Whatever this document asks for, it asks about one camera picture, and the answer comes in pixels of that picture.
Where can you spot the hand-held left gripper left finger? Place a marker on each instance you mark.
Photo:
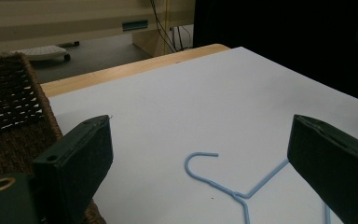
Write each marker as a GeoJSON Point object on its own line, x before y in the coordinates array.
{"type": "Point", "coordinates": [74, 161]}

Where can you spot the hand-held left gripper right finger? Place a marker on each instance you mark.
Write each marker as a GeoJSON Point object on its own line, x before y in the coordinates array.
{"type": "Point", "coordinates": [332, 161]}

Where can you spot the white sheet table cover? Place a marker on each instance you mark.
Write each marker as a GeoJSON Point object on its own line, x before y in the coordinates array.
{"type": "Point", "coordinates": [199, 109]}

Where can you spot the white device on far desk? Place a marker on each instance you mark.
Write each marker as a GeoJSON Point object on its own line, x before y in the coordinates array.
{"type": "Point", "coordinates": [42, 53]}

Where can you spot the beige cabinet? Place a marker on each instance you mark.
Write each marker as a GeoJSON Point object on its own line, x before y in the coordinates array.
{"type": "Point", "coordinates": [74, 18]}

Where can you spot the brown woven wicker basket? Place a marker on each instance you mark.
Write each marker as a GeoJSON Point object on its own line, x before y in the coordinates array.
{"type": "Point", "coordinates": [9, 109]}

